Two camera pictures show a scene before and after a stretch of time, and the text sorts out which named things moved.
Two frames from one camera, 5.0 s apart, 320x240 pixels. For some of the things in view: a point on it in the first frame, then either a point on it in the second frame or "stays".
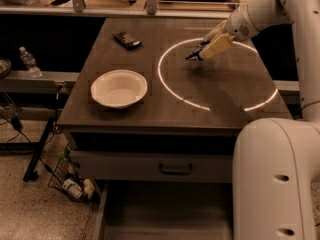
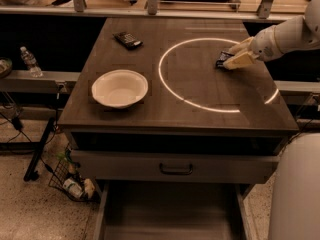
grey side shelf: (24, 81) stays
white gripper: (238, 25) to (264, 45)
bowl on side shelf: (5, 67) stays
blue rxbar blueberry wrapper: (195, 53) to (223, 57)
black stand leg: (30, 174) stays
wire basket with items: (66, 178) stays
